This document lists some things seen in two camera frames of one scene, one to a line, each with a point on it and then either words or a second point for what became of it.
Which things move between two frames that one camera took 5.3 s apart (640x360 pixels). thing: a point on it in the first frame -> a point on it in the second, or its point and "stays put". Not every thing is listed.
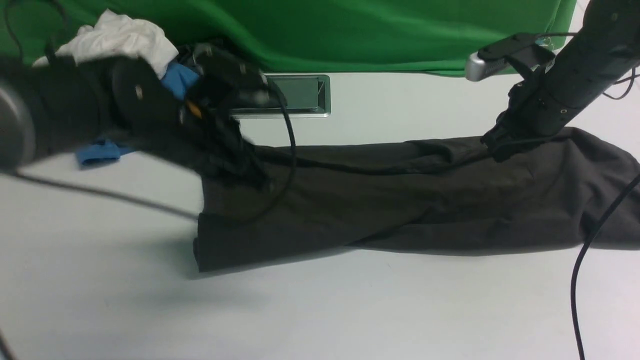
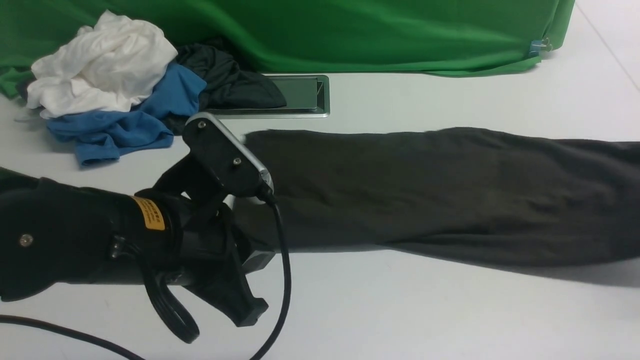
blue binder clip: [545, 41] stays put
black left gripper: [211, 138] -> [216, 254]
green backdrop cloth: [423, 36] stays put
